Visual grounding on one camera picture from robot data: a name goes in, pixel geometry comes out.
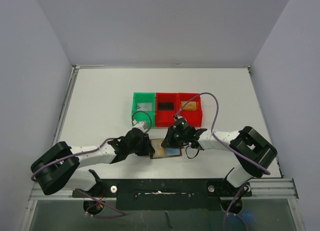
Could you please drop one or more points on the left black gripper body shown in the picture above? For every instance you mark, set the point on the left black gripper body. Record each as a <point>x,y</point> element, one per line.
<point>142,149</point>

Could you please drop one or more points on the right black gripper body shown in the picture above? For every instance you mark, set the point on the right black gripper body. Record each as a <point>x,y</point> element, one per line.
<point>169,137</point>

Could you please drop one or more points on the brown leather card holder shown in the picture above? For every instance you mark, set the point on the brown leather card holder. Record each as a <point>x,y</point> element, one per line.
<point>169,153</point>

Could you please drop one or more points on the gold card with grey stripe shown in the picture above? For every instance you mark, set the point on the gold card with grey stripe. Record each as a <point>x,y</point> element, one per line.
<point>189,106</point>

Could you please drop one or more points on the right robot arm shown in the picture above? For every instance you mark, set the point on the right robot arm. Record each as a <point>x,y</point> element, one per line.
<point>253,152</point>

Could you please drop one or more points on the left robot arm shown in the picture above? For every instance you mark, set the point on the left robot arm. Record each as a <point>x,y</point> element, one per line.
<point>62,165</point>

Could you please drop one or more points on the black card in red bin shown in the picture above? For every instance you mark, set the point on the black card in red bin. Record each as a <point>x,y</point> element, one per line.
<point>165,106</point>

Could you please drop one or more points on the silver card in green bin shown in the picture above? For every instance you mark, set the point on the silver card in green bin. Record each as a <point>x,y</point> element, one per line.
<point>144,106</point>

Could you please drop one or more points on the right red plastic bin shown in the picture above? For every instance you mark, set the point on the right red plastic bin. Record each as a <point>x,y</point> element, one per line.
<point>194,118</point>

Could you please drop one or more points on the red plastic bin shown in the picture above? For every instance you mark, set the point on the red plastic bin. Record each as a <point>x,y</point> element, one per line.
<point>165,118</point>
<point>194,118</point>

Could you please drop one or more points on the middle red plastic bin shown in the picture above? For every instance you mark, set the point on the middle red plastic bin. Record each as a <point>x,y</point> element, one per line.
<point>165,118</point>

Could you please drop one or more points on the green plastic bin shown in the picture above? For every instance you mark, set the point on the green plastic bin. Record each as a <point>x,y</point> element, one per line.
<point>144,97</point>

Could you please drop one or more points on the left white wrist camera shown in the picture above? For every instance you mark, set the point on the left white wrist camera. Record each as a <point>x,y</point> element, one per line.
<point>141,125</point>

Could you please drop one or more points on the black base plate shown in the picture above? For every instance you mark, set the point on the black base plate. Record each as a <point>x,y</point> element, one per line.
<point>165,194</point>

